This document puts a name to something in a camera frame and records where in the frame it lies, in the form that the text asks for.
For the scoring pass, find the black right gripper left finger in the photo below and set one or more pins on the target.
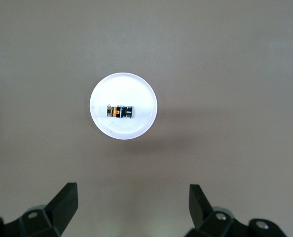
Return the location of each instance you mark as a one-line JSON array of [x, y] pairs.
[[62, 207]]

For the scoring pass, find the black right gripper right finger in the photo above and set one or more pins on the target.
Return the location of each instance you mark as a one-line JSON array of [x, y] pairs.
[[198, 207]]

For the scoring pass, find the orange and black switch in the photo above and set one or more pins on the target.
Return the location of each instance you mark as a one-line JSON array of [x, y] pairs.
[[117, 112]]

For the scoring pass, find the pale pink round plate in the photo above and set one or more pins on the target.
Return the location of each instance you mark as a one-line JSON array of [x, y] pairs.
[[136, 86]]

